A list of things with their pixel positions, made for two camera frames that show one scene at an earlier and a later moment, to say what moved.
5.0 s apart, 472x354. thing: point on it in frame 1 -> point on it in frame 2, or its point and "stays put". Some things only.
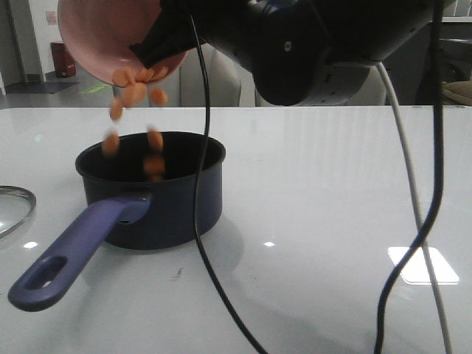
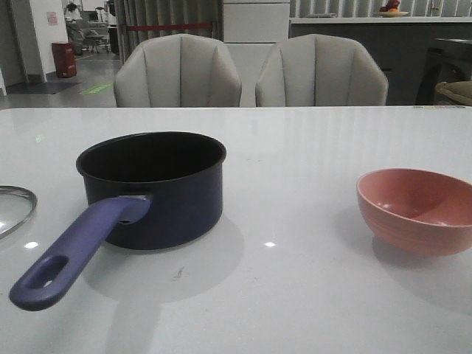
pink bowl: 99,35 -> 417,212
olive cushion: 457,93 stays put
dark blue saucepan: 127,211 stays put
